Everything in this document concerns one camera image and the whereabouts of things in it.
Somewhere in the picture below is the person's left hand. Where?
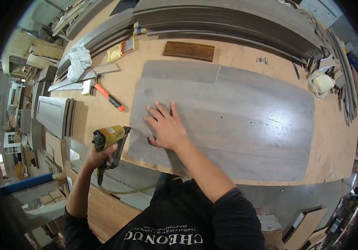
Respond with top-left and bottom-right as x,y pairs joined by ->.
84,143 -> 119,172

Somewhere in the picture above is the person's right hand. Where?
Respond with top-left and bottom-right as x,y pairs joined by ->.
143,101 -> 191,151

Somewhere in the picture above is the yellow pneumatic nail gun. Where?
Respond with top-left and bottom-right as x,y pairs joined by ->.
91,125 -> 132,187

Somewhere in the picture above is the grey wood plank panel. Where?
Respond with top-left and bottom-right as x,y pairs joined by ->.
128,60 -> 316,183

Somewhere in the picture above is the leaning plywood board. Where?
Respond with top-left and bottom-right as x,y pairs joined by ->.
65,161 -> 142,243

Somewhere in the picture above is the white foam block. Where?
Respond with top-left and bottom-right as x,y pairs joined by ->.
81,79 -> 93,96

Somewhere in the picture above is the grey cabinet door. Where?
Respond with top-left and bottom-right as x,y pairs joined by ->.
36,96 -> 76,140

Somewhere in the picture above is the loose grey plank strip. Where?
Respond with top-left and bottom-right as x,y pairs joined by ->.
48,63 -> 121,92

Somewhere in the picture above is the crumpled white plastic bag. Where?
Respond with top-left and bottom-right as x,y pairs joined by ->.
67,43 -> 92,83

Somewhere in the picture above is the blue bar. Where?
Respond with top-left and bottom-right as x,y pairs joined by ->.
0,173 -> 55,195

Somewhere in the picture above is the yellow sponge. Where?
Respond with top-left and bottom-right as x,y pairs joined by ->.
106,44 -> 122,63

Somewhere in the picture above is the person's body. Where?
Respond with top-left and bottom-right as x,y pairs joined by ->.
62,173 -> 266,250

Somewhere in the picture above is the small orange grey sample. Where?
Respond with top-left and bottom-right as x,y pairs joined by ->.
121,38 -> 135,54

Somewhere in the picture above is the stack of grey mouldings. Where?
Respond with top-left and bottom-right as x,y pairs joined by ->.
55,9 -> 136,82

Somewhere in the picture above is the dark brown wood sample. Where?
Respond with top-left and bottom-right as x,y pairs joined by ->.
163,41 -> 216,62

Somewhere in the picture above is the pile of lumber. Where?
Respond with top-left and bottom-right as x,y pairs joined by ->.
51,0 -> 114,40

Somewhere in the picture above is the long stack of grey planks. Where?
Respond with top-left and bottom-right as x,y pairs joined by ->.
133,0 -> 323,65

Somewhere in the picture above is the stack of brown boards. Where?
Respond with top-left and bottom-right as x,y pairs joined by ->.
283,207 -> 330,250

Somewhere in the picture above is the white bag with yellow foam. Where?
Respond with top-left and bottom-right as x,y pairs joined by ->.
307,69 -> 336,100

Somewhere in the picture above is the pile of grey trim offcuts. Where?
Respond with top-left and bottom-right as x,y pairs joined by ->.
304,27 -> 358,126

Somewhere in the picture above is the white panel door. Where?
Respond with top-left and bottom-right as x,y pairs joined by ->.
299,0 -> 344,28

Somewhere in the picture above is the yellowish air hose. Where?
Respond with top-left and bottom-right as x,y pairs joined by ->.
99,177 -> 186,195

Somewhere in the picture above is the orange handled hammer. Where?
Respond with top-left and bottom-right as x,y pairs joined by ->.
90,73 -> 125,112

